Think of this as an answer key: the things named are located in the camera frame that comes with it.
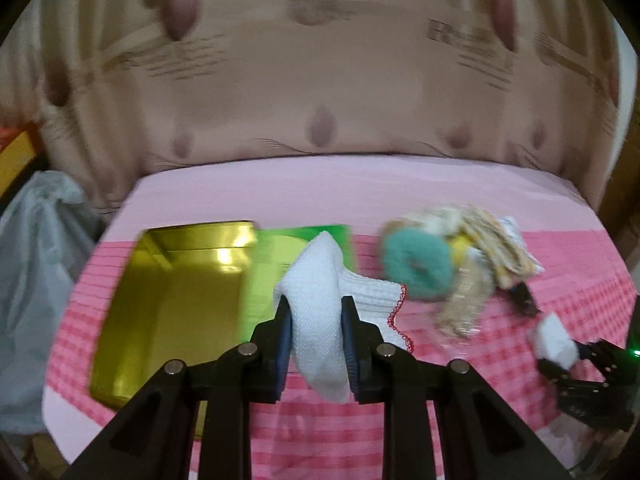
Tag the yellow striped cloth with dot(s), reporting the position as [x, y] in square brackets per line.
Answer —
[473, 232]

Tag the green tissue pack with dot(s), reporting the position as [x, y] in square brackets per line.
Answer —
[275, 250]

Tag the cotton swabs clear bag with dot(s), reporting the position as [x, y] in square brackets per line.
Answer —
[458, 316]

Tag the red yellow cardboard box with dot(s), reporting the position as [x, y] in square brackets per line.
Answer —
[20, 147]

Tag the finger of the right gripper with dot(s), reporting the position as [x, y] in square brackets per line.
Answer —
[594, 349]
[552, 371]

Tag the white sock with red trim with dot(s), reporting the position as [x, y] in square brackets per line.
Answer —
[314, 285]

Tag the gold metal tin box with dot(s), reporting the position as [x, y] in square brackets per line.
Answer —
[178, 298]

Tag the grey plastic cover sheet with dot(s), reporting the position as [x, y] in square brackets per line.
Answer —
[48, 233]

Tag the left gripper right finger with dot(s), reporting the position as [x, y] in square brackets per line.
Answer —
[360, 340]

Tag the teal fluffy scrunchie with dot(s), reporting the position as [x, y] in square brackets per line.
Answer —
[419, 260]

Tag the beige leaf print curtain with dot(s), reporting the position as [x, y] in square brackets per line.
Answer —
[132, 87]

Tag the blue black sachet packet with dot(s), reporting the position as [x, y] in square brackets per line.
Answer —
[523, 300]

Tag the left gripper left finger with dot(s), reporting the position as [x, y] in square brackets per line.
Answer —
[273, 340]

